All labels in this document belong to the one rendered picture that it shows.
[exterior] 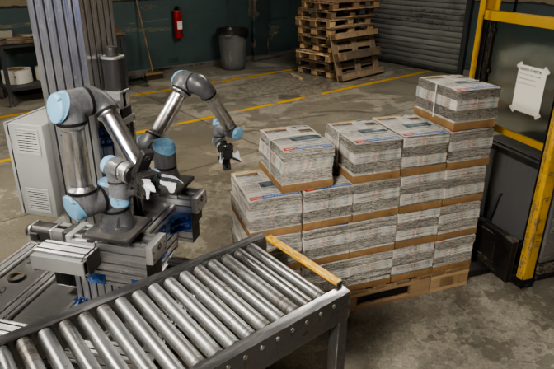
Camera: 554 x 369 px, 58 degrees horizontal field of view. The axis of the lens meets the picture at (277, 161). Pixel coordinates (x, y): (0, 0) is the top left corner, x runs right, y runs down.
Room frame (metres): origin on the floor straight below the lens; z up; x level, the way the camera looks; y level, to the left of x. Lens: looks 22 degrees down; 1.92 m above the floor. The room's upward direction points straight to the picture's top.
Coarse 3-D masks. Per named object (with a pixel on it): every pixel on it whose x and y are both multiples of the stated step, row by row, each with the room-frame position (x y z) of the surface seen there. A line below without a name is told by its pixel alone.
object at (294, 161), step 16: (288, 144) 2.35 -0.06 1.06; (304, 144) 2.36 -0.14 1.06; (320, 144) 2.37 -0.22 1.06; (272, 160) 2.39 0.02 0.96; (288, 160) 2.26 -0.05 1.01; (304, 160) 2.30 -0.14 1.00; (320, 160) 2.33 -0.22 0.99; (288, 176) 2.27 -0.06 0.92; (304, 176) 2.30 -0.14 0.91; (320, 176) 2.33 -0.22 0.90
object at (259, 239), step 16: (240, 240) 1.86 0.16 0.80; (256, 240) 1.86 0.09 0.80; (208, 256) 1.73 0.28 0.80; (160, 272) 1.62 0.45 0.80; (176, 272) 1.62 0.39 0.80; (192, 272) 1.66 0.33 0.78; (128, 288) 1.51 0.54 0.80; (144, 288) 1.53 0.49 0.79; (80, 304) 1.42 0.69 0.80; (96, 304) 1.42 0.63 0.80; (112, 304) 1.45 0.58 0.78; (48, 320) 1.34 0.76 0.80; (96, 320) 1.41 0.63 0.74; (0, 336) 1.26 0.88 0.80; (16, 336) 1.26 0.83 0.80; (32, 336) 1.28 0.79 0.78; (16, 352) 1.24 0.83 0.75
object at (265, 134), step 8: (272, 128) 2.61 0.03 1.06; (280, 128) 2.61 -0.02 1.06; (288, 128) 2.61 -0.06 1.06; (296, 128) 2.61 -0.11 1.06; (304, 128) 2.62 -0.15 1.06; (264, 136) 2.53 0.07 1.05; (272, 136) 2.49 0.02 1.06; (280, 136) 2.49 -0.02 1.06; (264, 144) 2.53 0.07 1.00; (264, 152) 2.52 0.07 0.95; (264, 160) 2.51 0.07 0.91
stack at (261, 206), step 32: (256, 192) 2.28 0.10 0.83; (320, 192) 2.31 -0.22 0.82; (352, 192) 2.37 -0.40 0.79; (384, 192) 2.45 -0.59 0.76; (416, 192) 2.52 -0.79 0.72; (256, 224) 2.20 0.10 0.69; (288, 224) 2.25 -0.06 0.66; (352, 224) 2.38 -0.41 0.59; (384, 224) 2.44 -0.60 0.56; (416, 224) 2.52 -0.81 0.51; (288, 256) 2.25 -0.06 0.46; (320, 256) 2.32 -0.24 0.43; (384, 256) 2.46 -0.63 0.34; (416, 256) 2.53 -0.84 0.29; (320, 288) 2.32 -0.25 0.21; (384, 288) 2.46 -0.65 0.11; (416, 288) 2.54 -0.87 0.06
